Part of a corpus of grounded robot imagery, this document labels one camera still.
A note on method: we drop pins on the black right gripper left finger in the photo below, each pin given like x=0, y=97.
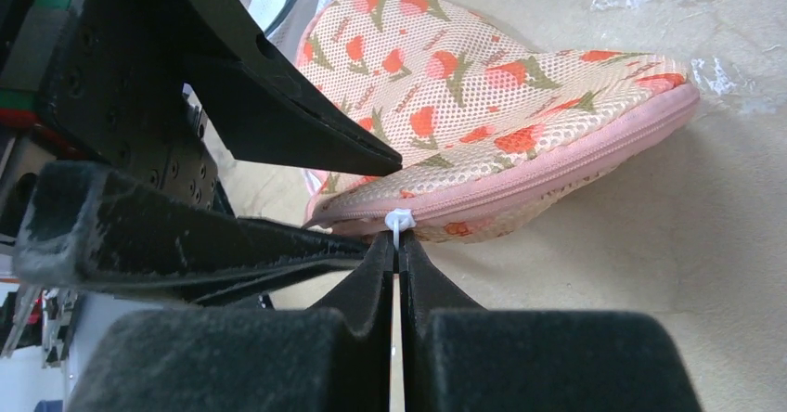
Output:
x=332, y=356

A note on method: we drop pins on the floral mesh laundry bag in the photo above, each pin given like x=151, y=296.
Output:
x=491, y=133

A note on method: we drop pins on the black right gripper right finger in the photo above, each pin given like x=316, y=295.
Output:
x=459, y=356

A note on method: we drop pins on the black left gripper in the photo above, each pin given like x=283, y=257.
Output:
x=85, y=80

